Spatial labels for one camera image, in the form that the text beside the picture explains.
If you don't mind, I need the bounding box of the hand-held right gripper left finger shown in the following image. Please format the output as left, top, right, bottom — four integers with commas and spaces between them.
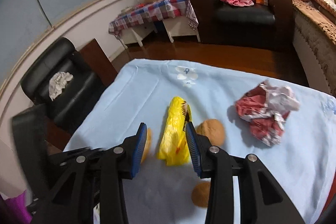
30, 123, 147, 224

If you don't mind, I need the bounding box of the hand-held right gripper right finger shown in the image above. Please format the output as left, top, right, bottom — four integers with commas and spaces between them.
185, 122, 306, 224

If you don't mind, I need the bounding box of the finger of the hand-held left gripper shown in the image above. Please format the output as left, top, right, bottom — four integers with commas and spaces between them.
49, 147, 105, 161

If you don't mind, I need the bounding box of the yellow plastic bag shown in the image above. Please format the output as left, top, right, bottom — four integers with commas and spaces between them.
157, 97, 193, 167

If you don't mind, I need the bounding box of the orange-brown round fruit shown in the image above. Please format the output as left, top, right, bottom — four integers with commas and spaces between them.
140, 127, 153, 164
191, 181, 212, 209

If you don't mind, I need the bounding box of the brown walnut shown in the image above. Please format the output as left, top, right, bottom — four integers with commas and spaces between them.
196, 119, 226, 146

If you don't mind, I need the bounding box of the black leather sofa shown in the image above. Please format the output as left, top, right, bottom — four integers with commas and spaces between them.
20, 37, 118, 135

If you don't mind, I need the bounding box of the purple cloth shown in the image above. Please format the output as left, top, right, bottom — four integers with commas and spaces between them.
0, 190, 32, 224

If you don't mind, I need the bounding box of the crumpled white cloth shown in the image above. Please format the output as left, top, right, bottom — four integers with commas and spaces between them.
49, 72, 74, 102

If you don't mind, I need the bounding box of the crumpled red white paper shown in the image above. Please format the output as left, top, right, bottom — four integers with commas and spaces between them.
235, 80, 300, 147

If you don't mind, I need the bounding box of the white side table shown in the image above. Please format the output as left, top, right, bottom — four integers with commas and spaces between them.
121, 17, 200, 47

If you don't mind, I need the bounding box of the checkered tablecloth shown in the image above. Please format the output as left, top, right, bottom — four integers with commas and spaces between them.
109, 0, 198, 38

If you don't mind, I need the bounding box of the black leather armchair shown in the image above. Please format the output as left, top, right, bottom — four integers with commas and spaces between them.
189, 0, 294, 51

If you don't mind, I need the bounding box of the orange dotted floral quilt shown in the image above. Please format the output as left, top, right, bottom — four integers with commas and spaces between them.
302, 0, 336, 17

